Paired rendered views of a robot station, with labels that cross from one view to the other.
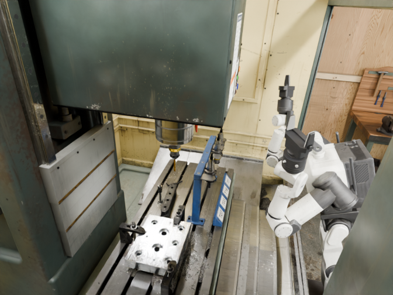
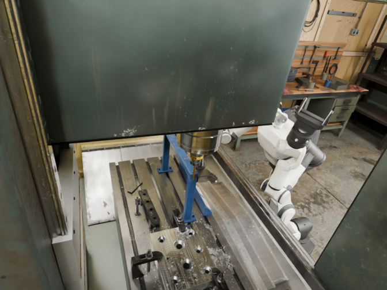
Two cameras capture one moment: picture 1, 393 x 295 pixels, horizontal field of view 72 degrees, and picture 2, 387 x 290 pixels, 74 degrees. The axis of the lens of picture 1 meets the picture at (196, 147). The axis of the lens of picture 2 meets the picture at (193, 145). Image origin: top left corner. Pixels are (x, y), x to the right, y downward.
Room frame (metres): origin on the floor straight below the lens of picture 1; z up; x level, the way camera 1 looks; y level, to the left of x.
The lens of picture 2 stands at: (0.36, 0.57, 1.98)
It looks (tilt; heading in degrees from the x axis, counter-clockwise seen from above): 32 degrees down; 323
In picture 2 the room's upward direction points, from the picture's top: 7 degrees clockwise
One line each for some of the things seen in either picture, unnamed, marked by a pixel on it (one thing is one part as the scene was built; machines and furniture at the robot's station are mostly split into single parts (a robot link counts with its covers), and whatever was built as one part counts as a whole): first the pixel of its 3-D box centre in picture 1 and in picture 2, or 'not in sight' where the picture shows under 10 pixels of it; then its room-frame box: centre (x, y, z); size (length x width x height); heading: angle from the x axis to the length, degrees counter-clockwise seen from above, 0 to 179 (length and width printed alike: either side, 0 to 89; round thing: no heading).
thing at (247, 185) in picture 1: (200, 189); (152, 184); (1.62, -0.05, 0.75); 0.89 x 0.70 x 0.26; 78
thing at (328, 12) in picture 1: (306, 100); not in sight; (1.85, -0.76, 1.40); 0.04 x 0.04 x 1.20; 78
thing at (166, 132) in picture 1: (175, 123); (200, 128); (0.98, 0.09, 1.56); 0.16 x 0.16 x 0.12
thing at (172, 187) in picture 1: (168, 201); (149, 209); (1.25, 0.15, 0.93); 0.26 x 0.05 x 0.06; 173
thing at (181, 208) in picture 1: (178, 218); (178, 223); (1.07, 0.08, 0.97); 0.13 x 0.03 x 0.15; 168
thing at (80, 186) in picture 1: (89, 185); (76, 233); (1.07, 0.53, 1.16); 0.48 x 0.05 x 0.51; 168
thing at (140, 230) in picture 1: (133, 232); (147, 261); (0.96, 0.29, 0.97); 0.13 x 0.03 x 0.15; 78
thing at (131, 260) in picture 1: (160, 243); (182, 257); (0.90, 0.15, 0.97); 0.29 x 0.23 x 0.05; 168
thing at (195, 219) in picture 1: (196, 201); (189, 199); (1.13, -0.01, 1.05); 0.10 x 0.05 x 0.30; 78
